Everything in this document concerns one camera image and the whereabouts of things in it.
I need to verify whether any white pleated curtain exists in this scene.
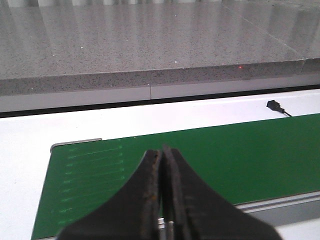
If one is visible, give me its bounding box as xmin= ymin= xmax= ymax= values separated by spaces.
xmin=7 ymin=0 xmax=251 ymax=7

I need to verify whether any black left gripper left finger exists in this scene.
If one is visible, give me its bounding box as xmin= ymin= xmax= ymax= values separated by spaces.
xmin=57 ymin=150 xmax=162 ymax=240

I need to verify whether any green conveyor belt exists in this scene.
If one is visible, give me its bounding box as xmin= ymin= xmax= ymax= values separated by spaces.
xmin=31 ymin=114 xmax=320 ymax=240

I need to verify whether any grey stone counter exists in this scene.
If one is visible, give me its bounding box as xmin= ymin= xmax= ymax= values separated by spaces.
xmin=0 ymin=0 xmax=320 ymax=115

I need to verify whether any small black connector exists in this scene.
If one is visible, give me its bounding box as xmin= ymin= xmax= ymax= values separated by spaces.
xmin=266 ymin=100 xmax=292 ymax=117

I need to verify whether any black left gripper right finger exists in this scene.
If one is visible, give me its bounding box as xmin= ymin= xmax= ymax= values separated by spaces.
xmin=161 ymin=145 xmax=281 ymax=240

